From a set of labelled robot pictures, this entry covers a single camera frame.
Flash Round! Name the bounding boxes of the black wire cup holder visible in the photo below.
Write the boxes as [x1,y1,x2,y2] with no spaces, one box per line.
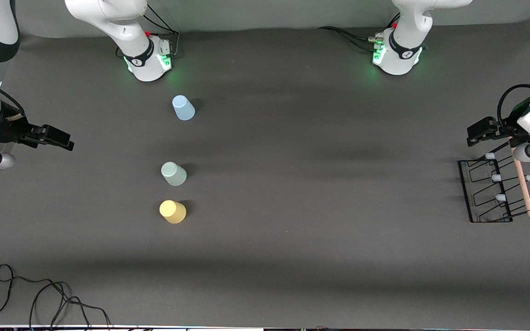
[458,137,530,224]

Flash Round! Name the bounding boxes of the pale green plastic cup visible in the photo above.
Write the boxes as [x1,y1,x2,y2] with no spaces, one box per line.
[161,162,187,187]

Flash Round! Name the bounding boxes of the yellow plastic cup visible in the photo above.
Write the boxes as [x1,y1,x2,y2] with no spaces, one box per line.
[159,200,187,224]

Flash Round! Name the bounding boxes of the light blue plastic cup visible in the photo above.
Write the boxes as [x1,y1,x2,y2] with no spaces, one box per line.
[172,95,196,121]

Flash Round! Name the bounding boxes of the black left arm wrist cable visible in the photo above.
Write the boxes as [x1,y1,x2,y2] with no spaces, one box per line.
[497,84,530,129]

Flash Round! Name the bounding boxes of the loose thin black cable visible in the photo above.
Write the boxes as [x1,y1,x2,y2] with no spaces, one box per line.
[0,263,111,329]

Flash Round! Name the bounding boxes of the black right arm base cable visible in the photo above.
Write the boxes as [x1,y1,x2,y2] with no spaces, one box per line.
[143,2,180,58]

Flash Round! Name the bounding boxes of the black arm base cable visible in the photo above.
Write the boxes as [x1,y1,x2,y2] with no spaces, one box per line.
[143,2,180,58]
[318,14,401,53]

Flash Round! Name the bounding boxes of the black left arm base cable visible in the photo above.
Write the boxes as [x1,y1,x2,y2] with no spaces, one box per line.
[318,14,401,53]

